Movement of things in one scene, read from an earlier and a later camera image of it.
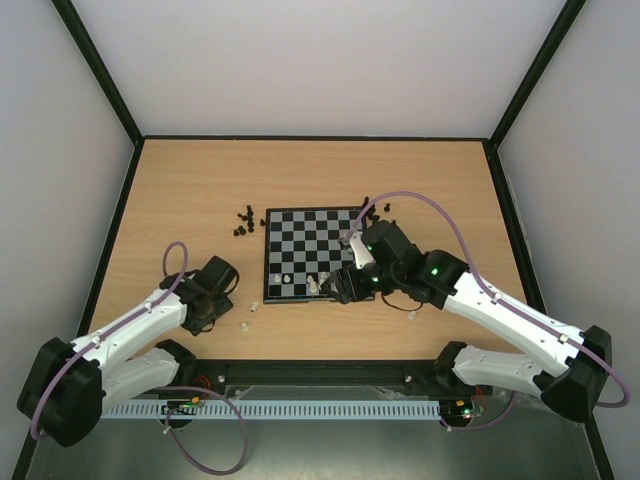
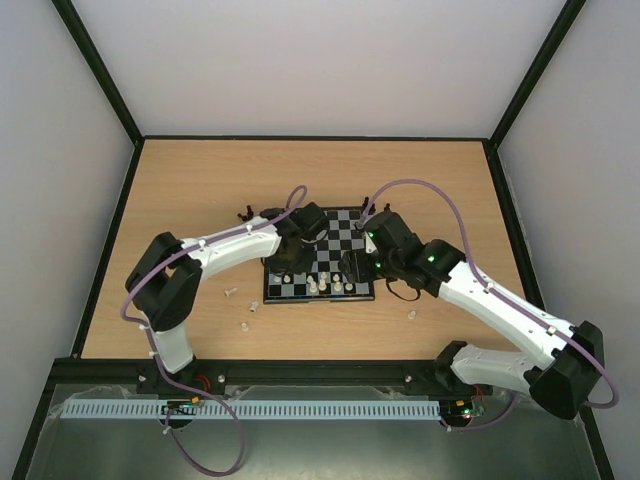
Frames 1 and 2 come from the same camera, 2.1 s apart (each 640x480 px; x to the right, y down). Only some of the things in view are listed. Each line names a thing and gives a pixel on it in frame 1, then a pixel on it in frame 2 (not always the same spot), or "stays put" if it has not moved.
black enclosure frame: (137, 149) stays put
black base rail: (320, 373) stays put
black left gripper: (196, 325) -> (277, 265)
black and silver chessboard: (302, 250) stays put
